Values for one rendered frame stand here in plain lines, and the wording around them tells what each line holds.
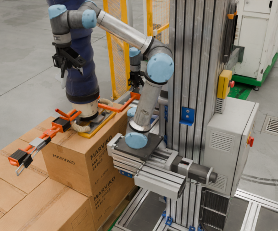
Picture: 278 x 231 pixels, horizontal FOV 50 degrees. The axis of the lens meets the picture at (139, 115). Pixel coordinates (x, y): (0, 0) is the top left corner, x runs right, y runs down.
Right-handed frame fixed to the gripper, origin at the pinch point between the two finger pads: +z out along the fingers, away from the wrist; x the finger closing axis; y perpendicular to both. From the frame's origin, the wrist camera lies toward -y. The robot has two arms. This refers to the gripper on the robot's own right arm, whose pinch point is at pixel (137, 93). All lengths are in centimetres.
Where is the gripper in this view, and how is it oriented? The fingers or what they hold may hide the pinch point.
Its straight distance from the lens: 220.2
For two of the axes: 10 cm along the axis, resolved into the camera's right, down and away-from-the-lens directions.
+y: -4.7, 5.1, -7.2
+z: 0.3, 8.3, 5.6
